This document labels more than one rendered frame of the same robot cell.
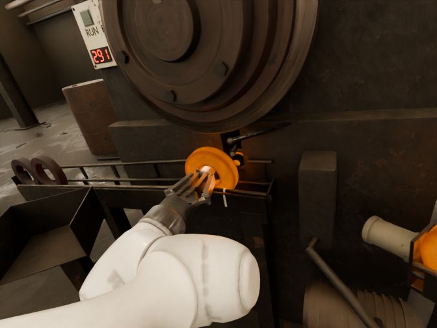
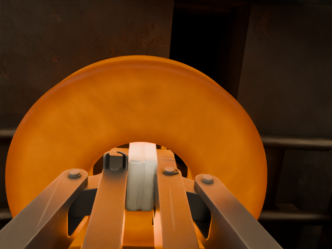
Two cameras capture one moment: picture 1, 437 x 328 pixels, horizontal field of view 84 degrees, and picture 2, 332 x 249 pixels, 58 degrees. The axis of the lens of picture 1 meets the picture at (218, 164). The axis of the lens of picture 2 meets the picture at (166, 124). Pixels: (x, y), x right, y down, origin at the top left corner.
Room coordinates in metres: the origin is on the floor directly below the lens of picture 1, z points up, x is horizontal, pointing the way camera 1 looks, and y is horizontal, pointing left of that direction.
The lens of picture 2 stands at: (0.45, 0.12, 0.84)
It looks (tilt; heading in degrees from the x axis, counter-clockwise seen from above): 16 degrees down; 324
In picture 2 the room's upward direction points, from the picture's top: 5 degrees clockwise
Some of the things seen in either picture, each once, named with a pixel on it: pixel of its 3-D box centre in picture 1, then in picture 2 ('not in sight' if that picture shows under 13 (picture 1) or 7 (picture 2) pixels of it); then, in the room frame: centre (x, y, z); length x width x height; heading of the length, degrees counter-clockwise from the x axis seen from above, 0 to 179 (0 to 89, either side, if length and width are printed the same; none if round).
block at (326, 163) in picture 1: (318, 200); not in sight; (0.48, -0.23, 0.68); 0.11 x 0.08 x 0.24; 151
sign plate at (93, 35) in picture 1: (114, 31); not in sight; (0.84, 0.23, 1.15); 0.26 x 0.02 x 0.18; 61
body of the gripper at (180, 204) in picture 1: (180, 204); not in sight; (0.47, 0.10, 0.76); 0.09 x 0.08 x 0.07; 150
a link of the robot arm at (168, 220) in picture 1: (162, 227); not in sight; (0.40, 0.14, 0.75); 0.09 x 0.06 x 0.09; 60
